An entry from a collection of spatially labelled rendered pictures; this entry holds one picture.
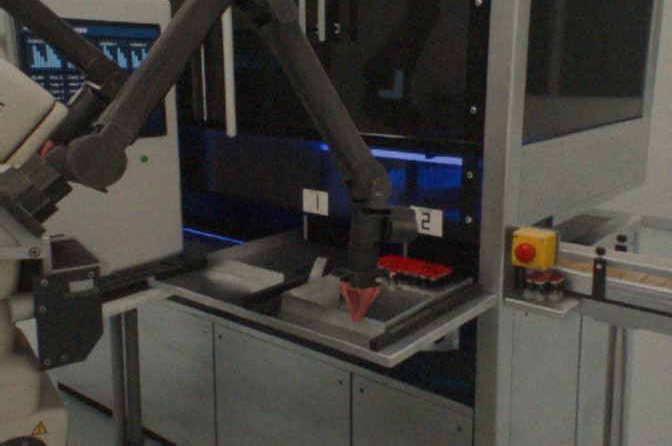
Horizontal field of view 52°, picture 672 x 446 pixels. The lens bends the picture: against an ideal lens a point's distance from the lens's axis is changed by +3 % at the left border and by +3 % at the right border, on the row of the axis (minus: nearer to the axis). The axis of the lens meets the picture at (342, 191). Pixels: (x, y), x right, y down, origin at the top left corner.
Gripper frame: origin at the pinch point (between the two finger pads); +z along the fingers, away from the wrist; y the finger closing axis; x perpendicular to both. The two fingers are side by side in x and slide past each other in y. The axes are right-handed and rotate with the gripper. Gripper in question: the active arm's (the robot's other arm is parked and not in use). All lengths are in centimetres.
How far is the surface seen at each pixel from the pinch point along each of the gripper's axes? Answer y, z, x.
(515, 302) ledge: 36.1, -2.3, -14.4
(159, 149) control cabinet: 16, -25, 90
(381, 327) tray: 0.9, 0.7, -5.3
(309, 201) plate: 32, -16, 44
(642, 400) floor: 199, 60, 1
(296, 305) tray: 0.2, 1.5, 15.7
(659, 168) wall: 493, -38, 87
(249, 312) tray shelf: -4.5, 4.4, 24.2
